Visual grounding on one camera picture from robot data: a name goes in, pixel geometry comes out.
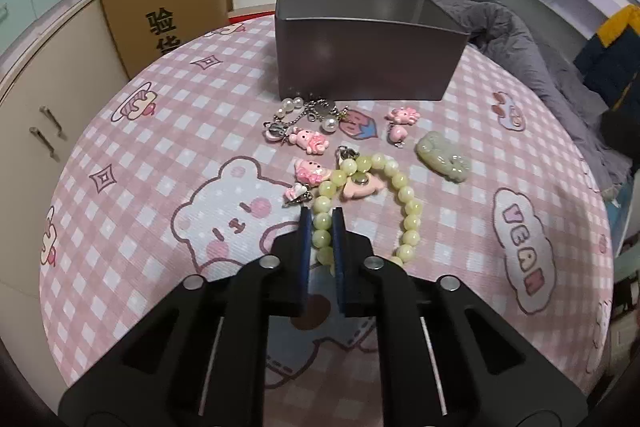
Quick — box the grey duvet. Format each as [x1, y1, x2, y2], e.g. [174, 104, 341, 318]
[431, 0, 631, 200]

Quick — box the pink heart bunny charm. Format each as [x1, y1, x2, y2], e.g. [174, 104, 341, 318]
[385, 106, 421, 148]

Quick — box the red storage bench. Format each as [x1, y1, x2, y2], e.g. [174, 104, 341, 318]
[229, 9, 274, 24]

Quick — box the teal bed sheet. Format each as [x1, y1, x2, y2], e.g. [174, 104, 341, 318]
[605, 193, 632, 257]

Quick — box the pink bow bunny charm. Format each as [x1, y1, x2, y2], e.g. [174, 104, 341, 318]
[283, 159, 332, 207]

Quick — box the beige low cabinet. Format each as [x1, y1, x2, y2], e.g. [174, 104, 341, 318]
[0, 0, 132, 298]

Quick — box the yellow-green bead bracelet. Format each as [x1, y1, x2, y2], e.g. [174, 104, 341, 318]
[311, 150, 426, 281]

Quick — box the pink heart magnet charm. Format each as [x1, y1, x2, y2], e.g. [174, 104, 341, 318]
[341, 171, 385, 202]

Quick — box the pearl chain keyring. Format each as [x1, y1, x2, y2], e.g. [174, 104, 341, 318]
[262, 96, 349, 142]

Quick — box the pale green jade pendant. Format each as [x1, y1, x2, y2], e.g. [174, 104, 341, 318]
[416, 131, 471, 183]

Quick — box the yellow navy hanging jacket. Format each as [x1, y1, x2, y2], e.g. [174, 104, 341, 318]
[574, 4, 640, 120]

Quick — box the grey metal tin box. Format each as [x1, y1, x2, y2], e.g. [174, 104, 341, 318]
[274, 0, 470, 101]

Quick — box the pink checkered tablecloth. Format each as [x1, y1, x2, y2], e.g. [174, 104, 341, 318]
[39, 17, 613, 426]

